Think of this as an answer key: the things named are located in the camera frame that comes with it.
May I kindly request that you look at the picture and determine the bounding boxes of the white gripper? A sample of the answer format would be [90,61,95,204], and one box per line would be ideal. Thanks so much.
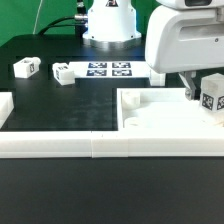
[145,0,224,100]

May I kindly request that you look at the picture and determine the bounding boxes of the white square tabletop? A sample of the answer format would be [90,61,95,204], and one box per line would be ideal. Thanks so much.
[117,88,224,130]

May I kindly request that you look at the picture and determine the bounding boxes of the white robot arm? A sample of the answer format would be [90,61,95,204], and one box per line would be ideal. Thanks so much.
[83,0,224,100]

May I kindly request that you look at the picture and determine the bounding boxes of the white left fence block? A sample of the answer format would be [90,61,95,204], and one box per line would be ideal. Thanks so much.
[0,92,14,129]

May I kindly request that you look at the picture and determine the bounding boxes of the white marker base plate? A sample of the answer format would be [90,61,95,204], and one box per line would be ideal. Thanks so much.
[69,61,150,78]

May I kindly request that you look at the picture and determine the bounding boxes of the white front fence wall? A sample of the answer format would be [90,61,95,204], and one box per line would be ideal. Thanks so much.
[0,131,224,158]

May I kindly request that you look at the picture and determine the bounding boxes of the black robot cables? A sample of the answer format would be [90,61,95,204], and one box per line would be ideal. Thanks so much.
[37,0,89,37]

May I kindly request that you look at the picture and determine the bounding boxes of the thin white cable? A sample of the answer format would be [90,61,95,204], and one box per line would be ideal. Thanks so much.
[32,0,44,36]

